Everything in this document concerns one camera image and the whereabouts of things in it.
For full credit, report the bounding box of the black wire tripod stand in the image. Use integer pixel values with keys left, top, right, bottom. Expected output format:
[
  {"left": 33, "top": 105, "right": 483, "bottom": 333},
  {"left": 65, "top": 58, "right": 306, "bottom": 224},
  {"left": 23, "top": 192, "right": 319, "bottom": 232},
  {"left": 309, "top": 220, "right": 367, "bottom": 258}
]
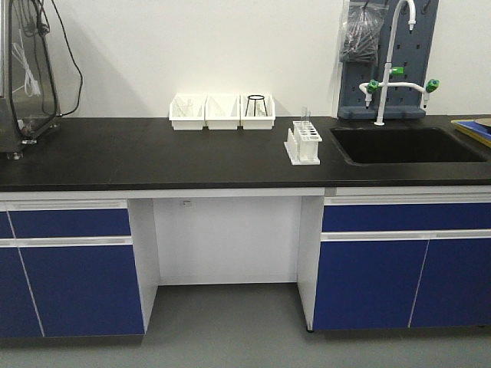
[{"left": 245, "top": 94, "right": 268, "bottom": 117}]

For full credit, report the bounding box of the steel and glass apparatus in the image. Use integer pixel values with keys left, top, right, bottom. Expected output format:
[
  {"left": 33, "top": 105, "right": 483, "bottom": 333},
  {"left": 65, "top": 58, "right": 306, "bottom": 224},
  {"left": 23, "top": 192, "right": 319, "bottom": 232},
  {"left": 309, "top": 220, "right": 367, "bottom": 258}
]
[{"left": 1, "top": 1, "right": 60, "bottom": 159}]

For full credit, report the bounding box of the right white storage bin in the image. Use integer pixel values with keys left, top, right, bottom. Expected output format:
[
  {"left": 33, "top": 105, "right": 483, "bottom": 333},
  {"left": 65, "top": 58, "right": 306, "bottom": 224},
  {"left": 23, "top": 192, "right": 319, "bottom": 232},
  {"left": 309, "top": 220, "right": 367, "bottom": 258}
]
[{"left": 240, "top": 94, "right": 276, "bottom": 130}]

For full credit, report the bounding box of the left white storage bin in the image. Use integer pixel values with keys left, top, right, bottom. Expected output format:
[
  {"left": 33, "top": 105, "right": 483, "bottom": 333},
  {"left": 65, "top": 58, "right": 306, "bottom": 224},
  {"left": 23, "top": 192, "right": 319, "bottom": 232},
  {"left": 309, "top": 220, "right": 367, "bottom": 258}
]
[{"left": 169, "top": 93, "right": 206, "bottom": 131}]

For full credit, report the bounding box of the clear glass test tube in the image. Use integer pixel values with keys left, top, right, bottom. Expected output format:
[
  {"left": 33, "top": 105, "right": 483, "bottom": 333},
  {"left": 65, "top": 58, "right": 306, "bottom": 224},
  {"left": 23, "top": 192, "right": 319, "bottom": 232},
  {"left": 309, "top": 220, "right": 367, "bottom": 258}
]
[{"left": 301, "top": 107, "right": 308, "bottom": 125}]

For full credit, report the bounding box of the grey-blue pegboard drying rack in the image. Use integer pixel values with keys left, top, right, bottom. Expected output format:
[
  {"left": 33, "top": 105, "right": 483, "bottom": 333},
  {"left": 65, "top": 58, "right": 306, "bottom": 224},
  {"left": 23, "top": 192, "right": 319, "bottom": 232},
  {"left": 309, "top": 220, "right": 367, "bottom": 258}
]
[{"left": 338, "top": 1, "right": 438, "bottom": 120}]

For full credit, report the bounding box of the white test tube rack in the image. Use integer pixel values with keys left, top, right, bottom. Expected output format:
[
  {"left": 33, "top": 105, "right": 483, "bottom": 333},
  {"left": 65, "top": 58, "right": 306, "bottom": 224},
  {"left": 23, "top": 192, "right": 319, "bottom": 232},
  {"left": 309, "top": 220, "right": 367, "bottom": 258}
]
[{"left": 284, "top": 121, "right": 322, "bottom": 166}]

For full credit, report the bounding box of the white storage bin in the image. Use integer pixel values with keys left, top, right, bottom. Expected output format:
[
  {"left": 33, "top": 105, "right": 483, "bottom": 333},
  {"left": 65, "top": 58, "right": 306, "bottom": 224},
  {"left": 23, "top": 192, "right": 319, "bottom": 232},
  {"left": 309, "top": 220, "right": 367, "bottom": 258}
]
[
  {"left": 169, "top": 93, "right": 206, "bottom": 131},
  {"left": 240, "top": 94, "right": 276, "bottom": 130},
  {"left": 205, "top": 94, "right": 240, "bottom": 130}
]

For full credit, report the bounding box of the right blue cabinet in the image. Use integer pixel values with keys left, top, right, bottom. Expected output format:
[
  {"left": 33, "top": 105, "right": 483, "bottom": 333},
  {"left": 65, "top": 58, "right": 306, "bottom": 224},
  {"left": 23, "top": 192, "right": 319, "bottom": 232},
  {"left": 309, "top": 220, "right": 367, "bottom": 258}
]
[{"left": 308, "top": 199, "right": 490, "bottom": 330}]

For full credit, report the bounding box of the plastic bag of black pegs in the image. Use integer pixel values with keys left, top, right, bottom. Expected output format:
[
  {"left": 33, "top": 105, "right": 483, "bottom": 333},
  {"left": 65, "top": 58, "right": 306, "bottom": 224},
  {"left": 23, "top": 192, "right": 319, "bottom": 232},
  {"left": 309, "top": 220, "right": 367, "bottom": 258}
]
[{"left": 338, "top": 1, "right": 388, "bottom": 64}]

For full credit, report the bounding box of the white gooseneck lab faucet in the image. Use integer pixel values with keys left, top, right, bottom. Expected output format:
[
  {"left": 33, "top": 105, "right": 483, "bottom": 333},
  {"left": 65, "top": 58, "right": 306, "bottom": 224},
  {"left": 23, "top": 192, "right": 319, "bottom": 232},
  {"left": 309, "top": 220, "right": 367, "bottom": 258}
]
[{"left": 358, "top": 0, "right": 440, "bottom": 126}]

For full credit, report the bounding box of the middle white storage bin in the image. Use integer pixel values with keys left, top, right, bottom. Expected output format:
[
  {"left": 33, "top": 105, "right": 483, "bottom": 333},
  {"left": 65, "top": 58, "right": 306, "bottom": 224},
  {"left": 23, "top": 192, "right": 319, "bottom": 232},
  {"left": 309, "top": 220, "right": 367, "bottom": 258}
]
[{"left": 205, "top": 94, "right": 240, "bottom": 130}]

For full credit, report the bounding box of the black lab sink basin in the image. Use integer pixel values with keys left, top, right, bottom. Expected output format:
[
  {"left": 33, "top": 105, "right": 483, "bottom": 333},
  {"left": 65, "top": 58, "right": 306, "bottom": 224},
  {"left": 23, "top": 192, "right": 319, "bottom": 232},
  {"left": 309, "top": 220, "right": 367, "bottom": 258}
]
[{"left": 330, "top": 127, "right": 489, "bottom": 166}]

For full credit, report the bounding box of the yellow and blue tray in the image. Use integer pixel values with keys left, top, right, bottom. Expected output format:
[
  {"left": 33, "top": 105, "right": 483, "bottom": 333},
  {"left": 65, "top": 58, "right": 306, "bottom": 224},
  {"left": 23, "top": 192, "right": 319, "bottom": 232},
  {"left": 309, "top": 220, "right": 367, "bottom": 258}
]
[{"left": 451, "top": 117, "right": 490, "bottom": 147}]

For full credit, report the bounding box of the black power cable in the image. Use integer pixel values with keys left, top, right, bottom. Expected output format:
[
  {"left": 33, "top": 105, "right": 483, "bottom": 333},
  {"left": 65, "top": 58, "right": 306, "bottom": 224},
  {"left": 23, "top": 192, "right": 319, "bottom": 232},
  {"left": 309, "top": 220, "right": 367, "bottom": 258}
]
[{"left": 21, "top": 0, "right": 84, "bottom": 117}]

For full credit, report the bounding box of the left blue cabinet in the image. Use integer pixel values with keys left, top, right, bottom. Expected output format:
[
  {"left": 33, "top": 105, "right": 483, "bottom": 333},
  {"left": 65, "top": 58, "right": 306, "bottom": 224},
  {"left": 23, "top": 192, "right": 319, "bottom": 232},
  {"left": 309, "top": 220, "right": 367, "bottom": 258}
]
[{"left": 1, "top": 200, "right": 146, "bottom": 337}]

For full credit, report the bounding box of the blue cabinet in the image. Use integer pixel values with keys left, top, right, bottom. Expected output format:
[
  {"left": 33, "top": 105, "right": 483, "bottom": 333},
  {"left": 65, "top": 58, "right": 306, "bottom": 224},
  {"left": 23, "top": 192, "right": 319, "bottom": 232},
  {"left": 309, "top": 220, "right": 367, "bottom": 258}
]
[
  {"left": 308, "top": 199, "right": 490, "bottom": 330},
  {"left": 1, "top": 200, "right": 146, "bottom": 337}
]

